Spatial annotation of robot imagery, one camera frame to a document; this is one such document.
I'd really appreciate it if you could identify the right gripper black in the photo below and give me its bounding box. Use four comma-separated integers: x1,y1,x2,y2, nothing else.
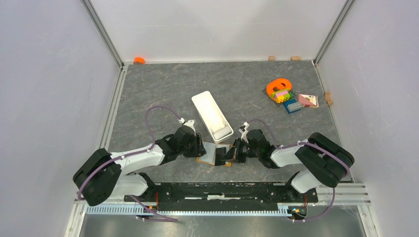
221,138,261,164

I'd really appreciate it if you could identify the orange card holder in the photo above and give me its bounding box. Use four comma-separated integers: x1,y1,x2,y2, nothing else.
196,142,232,167

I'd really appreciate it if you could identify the black credit card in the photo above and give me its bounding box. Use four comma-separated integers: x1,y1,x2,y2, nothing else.
214,147,226,166

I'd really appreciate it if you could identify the white rectangular tray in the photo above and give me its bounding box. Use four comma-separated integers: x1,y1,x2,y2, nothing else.
191,91,234,144

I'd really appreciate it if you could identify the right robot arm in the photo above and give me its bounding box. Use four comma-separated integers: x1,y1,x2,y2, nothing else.
220,129,355,201

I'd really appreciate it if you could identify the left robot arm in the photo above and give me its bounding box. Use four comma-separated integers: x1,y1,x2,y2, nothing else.
73,125,204,206

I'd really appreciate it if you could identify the colourful brick block stack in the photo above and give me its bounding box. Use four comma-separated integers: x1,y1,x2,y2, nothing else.
270,89,294,104

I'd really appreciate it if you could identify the blue brick block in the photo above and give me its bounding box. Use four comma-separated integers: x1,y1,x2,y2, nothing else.
283,99,303,114

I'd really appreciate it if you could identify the pink wooden puzzle block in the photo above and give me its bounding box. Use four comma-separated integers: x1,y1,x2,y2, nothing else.
298,94,319,108

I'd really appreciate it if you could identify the orange round cap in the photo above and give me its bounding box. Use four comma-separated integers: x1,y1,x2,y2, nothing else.
133,57,145,65

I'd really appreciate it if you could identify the wooden arch piece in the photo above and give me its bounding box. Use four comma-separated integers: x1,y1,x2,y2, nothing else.
324,91,334,106

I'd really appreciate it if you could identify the small wooden block right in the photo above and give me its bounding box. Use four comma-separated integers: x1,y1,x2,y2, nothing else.
291,56,301,61

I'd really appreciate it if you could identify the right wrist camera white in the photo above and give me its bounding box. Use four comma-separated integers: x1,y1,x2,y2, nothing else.
239,122,250,142

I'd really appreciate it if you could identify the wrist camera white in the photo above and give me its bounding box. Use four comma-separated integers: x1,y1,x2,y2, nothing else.
178,118,196,133
239,122,250,142

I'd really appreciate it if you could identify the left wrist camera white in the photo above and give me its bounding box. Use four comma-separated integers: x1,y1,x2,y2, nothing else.
178,118,196,133

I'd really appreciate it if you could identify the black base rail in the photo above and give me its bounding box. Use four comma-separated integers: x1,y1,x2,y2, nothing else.
137,182,318,211

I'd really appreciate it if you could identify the orange ring toy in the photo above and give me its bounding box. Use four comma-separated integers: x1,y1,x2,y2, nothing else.
265,78,293,96

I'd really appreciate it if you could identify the white cable comb strip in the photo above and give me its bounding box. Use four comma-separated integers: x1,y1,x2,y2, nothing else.
86,203,303,217

